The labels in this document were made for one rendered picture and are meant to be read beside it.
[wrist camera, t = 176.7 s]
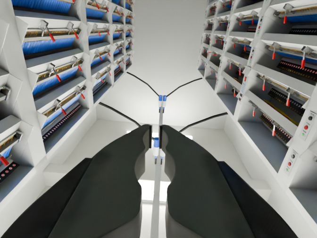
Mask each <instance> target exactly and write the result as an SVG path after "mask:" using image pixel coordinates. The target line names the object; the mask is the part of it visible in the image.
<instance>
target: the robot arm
mask: <svg viewBox="0 0 317 238"><path fill-rule="evenodd" d="M152 134H153V125H150V124H144V125H141V126H140V127H138V128H136V129H134V130H132V131H130V132H129V133H127V134H125V135H123V136H121V137H119V138H118V139H116V140H114V141H113V142H111V143H109V144H108V145H107V146H105V147H104V148H102V149H101V150H100V151H99V152H97V153H96V154H95V155H94V156H93V157H92V158H84V159H83V160H82V161H81V162H80V163H78V164H77V165H76V166H75V167H74V168H73V169H71V170H70V172H68V173H67V174H66V175H65V176H64V177H62V178H61V179H60V180H59V181H58V182H57V183H56V184H54V185H53V186H52V187H51V188H50V189H48V190H47V191H46V192H45V193H44V194H43V195H41V196H40V197H39V198H38V199H37V200H36V201H35V202H33V203H32V204H31V205H30V206H29V207H28V208H27V209H26V210H25V211H24V212H23V213H22V214H21V215H20V216H19V217H18V218H17V219H16V220H15V221H14V222H13V223H12V225H11V226H10V227H9V228H8V229H7V230H6V232H5V233H4V234H3V235H2V236H1V238H140V235H141V226H142V186H141V185H140V183H139V181H138V180H139V179H140V177H141V176H142V175H143V174H144V172H145V154H146V152H147V151H148V150H149V148H151V145H152ZM158 136H159V149H162V151H163V152H164V154H165V166H164V172H165V174H166V175H167V176H168V178H169V179H170V181H171V183H170V184H169V185H168V187H167V197H166V210H165V224H166V238H298V236H297V235H296V234H295V233H294V231H293V230H292V229H291V227H290V226H289V225H288V224H287V223H286V222H285V220H284V219H283V218H282V217H281V216H280V215H279V214H278V213H277V212H276V211H275V209H274V208H273V207H272V206H271V205H270V204H268V203H267V202H266V201H265V200H264V199H263V198H262V197H261V196H260V195H259V194H258V193H257V192H256V191H255V190H254V189H253V188H252V187H251V186H250V185H249V184H248V183H247V182H246V181H244V180H243V179H242V178H241V177H240V176H239V175H238V174H237V173H236V172H235V171H234V170H233V169H232V168H231V167H230V166H229V165H228V164H227V163H226V162H225V161H218V160H217V159H216V158H215V157H214V156H213V155H212V154H211V153H209V152H208V151H207V150H206V149H205V148H203V147H202V146H201V145H199V144H198V143H197V142H195V141H193V140H192V139H190V138H189V137H187V136H185V135H184V134H182V133H181V132H179V131H177V130H176V129H174V128H172V127H171V126H169V125H165V124H164V125H159V128H158Z"/></svg>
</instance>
